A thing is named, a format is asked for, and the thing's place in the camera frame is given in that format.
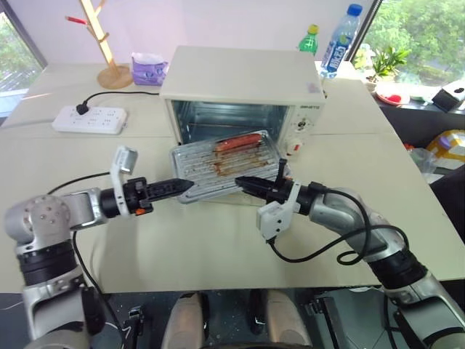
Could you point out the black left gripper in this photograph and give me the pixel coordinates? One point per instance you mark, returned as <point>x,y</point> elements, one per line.
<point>136,192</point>

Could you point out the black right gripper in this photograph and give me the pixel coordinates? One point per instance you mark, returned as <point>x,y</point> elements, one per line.
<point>278,191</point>

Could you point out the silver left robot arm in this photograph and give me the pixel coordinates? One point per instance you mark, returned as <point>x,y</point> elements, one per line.
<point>43,218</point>

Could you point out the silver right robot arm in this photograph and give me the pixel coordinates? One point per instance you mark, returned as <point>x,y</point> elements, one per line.
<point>385,236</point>

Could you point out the glass toaster oven door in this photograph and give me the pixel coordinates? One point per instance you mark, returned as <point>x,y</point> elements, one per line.
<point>232,199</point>

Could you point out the silver ribbed baking tray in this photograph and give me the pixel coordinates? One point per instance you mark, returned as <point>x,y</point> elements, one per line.
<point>203,163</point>

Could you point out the red grilled sausage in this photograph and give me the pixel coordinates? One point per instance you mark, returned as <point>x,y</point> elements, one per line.
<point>238,141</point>

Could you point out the white oven knob red mark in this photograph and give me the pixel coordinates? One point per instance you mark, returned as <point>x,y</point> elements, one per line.
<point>294,148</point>

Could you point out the cream toaster oven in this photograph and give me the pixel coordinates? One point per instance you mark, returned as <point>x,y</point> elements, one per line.
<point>239,72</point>

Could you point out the white power strip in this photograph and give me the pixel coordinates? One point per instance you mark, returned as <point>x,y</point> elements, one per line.
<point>91,120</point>

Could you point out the purple tissue pack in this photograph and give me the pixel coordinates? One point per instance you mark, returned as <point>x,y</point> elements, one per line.
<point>149,71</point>

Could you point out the grey rounded robot leg shape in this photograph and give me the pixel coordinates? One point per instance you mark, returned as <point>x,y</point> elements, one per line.
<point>283,320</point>
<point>183,320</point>

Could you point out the wooden mug tree stand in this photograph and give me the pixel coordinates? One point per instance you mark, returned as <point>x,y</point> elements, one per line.
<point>109,62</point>

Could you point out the green bottle yellow cap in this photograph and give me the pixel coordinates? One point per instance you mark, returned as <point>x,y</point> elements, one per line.
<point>309,41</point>

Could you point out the blue label water bottle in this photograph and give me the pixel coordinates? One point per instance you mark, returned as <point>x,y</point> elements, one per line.
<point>338,47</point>

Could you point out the red plate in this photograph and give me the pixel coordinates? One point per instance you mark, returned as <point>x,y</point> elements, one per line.
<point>392,96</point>

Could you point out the clear plastic bag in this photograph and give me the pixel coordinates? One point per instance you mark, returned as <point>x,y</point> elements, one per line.
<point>425,160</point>

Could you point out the green potted plant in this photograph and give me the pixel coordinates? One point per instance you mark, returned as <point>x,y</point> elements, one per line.
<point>387,62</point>

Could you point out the red peg on stand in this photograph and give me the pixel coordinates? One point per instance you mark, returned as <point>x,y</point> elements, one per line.
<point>75,19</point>

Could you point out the black chair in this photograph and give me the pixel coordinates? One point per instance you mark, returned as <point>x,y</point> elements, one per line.
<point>452,200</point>

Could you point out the yellow patterned bag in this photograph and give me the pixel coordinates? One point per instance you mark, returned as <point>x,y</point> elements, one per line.
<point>448,143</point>

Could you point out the black and white box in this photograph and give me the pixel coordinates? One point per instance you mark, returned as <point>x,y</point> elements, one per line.
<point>450,96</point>

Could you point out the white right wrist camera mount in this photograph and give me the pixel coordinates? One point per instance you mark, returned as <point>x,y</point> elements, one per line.
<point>274,218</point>

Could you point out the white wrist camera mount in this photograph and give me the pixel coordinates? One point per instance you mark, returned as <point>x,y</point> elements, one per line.
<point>274,218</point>
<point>125,160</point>

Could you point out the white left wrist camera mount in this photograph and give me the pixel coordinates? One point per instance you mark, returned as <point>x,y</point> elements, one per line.
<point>125,160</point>

